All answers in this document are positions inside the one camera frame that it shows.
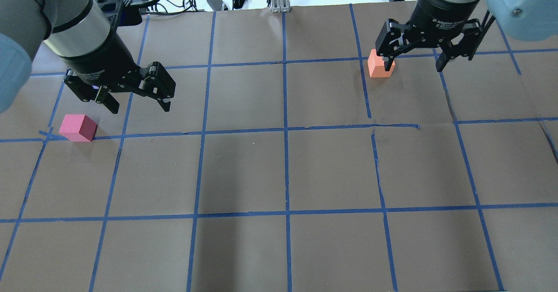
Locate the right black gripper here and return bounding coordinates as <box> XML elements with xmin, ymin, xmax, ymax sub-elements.
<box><xmin>375</xmin><ymin>0</ymin><xmax>496</xmax><ymax>73</ymax></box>

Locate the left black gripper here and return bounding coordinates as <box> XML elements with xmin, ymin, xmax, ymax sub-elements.
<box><xmin>62</xmin><ymin>33</ymin><xmax>176</xmax><ymax>115</ymax></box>

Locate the orange foam block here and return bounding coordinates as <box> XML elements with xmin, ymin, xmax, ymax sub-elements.
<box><xmin>367</xmin><ymin>48</ymin><xmax>396</xmax><ymax>79</ymax></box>

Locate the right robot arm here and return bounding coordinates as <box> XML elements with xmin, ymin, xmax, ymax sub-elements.
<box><xmin>375</xmin><ymin>0</ymin><xmax>558</xmax><ymax>72</ymax></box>

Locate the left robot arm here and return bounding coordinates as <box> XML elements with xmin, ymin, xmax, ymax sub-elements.
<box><xmin>1</xmin><ymin>0</ymin><xmax>176</xmax><ymax>114</ymax></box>

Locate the pink foam block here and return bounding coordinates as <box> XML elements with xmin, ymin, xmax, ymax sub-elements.
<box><xmin>58</xmin><ymin>115</ymin><xmax>98</xmax><ymax>143</ymax></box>

